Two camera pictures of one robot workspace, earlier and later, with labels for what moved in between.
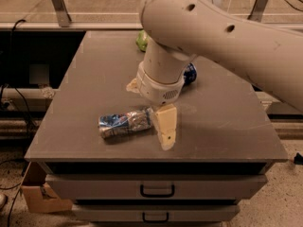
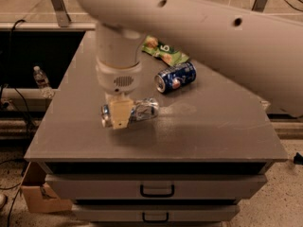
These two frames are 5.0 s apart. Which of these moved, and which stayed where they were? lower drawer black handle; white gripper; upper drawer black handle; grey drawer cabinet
Moved: white gripper
Stayed: upper drawer black handle; grey drawer cabinet; lower drawer black handle
